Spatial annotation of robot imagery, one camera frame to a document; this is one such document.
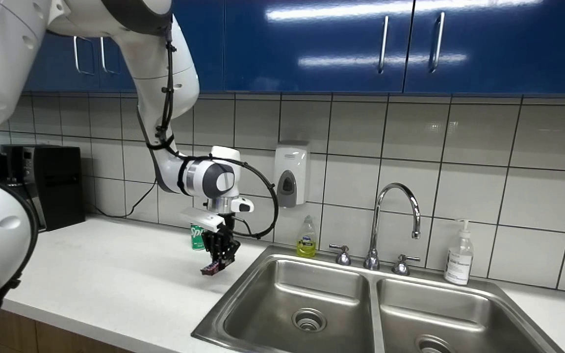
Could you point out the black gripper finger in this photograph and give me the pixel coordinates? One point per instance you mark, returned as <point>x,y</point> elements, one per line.
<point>211,267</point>
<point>228,259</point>

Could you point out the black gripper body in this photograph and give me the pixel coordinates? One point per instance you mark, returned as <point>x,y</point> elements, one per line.
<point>221,242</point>

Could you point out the Snickers chocolate bar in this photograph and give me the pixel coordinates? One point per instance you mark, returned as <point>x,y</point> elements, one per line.
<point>221,269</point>

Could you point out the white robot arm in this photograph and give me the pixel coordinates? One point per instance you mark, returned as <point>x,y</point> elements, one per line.
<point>166,81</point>

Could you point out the stainless steel double sink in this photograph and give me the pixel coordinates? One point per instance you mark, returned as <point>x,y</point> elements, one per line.
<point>366,310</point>

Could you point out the left sink drain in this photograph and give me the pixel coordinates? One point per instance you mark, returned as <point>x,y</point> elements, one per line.
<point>309,320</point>

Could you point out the sink drain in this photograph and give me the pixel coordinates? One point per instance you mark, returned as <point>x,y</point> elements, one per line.
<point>309,320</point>
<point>432,343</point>

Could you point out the right sink drain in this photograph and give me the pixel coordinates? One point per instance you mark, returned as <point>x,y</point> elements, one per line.
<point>432,343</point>

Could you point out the yellow dish soap bottle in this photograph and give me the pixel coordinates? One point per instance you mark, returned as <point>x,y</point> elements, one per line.
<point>307,238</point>

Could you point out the chrome gooseneck faucet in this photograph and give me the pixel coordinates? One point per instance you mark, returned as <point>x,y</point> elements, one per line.
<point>391,234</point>

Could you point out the black coffee maker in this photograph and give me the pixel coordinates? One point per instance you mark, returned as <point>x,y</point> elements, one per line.
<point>50,179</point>

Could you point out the blue upper cabinet middle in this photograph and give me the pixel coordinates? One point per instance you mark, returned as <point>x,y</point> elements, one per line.
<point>297,45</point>

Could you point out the blue cabinet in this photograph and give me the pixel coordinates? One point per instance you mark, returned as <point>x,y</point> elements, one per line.
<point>491,47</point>
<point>79,65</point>
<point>297,45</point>

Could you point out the clear hand soap pump bottle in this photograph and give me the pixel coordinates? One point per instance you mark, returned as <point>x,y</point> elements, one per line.
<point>460,257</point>

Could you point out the blue upper cabinet left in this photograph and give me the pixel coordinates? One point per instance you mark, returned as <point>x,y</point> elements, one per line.
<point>79,65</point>

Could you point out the blue upper cabinet right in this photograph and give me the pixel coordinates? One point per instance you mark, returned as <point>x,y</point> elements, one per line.
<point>491,47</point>

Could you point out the white wall soap dispenser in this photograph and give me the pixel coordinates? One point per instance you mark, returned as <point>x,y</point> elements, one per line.
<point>291,173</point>

